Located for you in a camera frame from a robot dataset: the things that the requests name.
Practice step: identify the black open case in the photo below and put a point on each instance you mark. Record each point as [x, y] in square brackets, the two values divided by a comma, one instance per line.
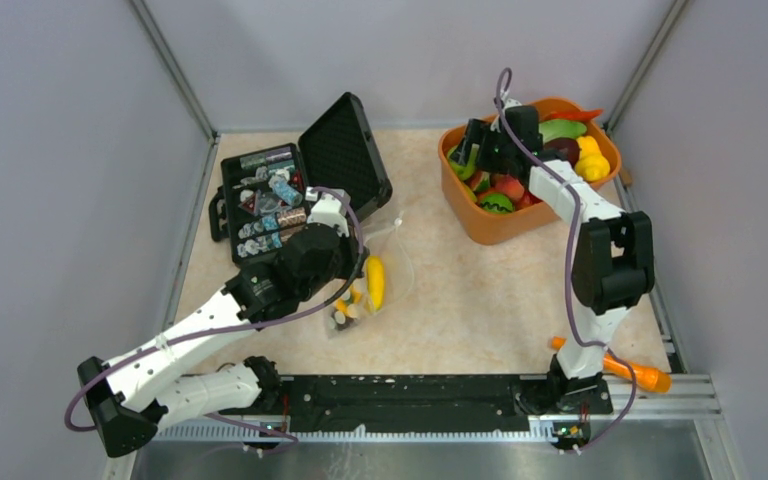
[262, 201]

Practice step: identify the red chili toy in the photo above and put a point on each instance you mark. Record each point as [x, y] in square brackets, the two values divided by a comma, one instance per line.
[582, 116]

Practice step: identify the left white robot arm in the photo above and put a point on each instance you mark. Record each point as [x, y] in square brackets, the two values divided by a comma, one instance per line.
[134, 396]

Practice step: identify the green white cabbage toy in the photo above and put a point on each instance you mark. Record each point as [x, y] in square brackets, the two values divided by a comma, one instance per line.
[561, 128]

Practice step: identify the yellow pear toy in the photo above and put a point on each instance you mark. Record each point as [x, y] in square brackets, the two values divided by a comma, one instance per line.
[592, 165]

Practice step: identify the orange carrot toy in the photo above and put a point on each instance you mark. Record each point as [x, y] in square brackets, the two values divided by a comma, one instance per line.
[648, 378]

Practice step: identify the dark purple fruit toy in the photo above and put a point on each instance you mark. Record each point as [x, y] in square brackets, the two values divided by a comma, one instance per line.
[567, 148]

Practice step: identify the yellow banana toy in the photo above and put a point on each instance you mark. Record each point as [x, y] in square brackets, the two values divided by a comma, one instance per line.
[376, 282]

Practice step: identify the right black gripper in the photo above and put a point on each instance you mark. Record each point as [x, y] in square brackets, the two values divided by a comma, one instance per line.
[480, 133]

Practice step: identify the green watermelon ball toy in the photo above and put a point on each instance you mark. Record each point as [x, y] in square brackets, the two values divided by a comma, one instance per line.
[496, 203]

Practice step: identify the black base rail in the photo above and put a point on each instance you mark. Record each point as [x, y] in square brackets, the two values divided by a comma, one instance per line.
[420, 404]

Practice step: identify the green apple toy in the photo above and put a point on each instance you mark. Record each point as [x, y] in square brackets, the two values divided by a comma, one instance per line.
[463, 167]

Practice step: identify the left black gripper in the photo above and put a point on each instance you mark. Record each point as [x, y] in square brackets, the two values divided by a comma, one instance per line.
[355, 255]

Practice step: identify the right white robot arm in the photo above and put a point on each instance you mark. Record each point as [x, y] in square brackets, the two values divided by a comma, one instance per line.
[609, 260]

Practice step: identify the orange plastic basket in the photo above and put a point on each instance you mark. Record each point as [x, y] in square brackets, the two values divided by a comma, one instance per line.
[489, 229]

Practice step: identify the clear dotted zip bag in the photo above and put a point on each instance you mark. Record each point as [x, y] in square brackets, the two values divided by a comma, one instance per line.
[386, 278]

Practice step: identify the yellow bell pepper toy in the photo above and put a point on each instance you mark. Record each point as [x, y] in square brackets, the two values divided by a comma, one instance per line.
[350, 307]

